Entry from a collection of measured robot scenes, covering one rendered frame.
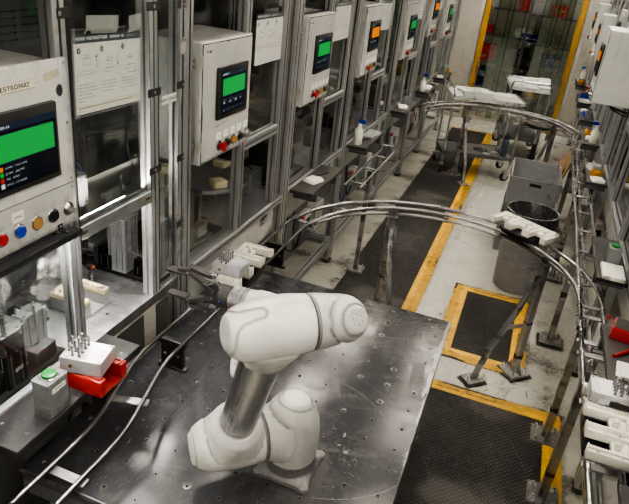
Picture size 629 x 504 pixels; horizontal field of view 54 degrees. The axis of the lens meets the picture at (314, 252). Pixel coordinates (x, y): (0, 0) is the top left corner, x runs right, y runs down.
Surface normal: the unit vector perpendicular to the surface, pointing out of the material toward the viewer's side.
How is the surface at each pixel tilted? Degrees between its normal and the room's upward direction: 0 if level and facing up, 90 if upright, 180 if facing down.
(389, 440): 0
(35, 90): 90
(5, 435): 0
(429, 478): 0
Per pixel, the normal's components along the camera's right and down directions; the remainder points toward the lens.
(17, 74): 0.93, 0.25
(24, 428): 0.11, -0.89
